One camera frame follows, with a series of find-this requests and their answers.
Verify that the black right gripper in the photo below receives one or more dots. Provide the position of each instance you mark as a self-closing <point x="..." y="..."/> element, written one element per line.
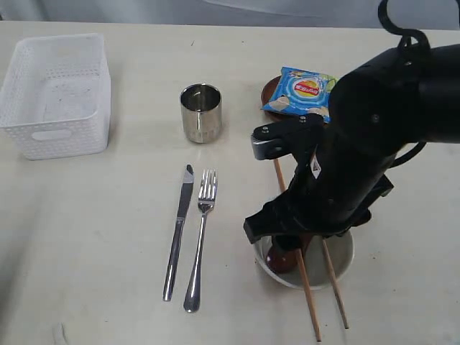
<point x="325" y="196"/>

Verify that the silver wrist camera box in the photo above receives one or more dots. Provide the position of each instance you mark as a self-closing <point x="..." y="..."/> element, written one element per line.
<point x="295" y="136"/>

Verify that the brown wooden chopstick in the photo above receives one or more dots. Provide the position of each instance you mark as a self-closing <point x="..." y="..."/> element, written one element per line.
<point x="301" y="265"/>
<point x="334" y="283"/>

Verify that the brown wooden spoon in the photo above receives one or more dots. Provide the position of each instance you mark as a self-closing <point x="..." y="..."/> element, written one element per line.
<point x="284" y="262"/>

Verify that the silver metal fork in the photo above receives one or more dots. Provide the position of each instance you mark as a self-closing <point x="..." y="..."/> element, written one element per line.
<point x="206" y="203"/>

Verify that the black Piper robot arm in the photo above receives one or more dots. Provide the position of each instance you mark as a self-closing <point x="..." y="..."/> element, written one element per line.
<point x="397" y="98"/>

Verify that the speckled white ceramic bowl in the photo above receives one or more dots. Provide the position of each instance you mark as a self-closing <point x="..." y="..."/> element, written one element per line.
<point x="341" y="251"/>

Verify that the blue Lay's chips bag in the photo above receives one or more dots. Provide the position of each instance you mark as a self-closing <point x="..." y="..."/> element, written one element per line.
<point x="301" y="92"/>

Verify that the brown wooden plate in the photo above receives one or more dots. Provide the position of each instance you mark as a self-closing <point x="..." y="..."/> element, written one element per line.
<point x="267" y="93"/>

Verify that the white perforated plastic basket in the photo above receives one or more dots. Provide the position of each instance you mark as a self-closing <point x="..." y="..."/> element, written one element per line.
<point x="56" y="96"/>

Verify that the silver metal cup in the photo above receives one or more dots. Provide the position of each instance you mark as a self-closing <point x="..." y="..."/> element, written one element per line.
<point x="201" y="111"/>

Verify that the silver table knife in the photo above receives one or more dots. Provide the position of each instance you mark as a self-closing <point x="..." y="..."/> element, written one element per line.
<point x="186" y="192"/>

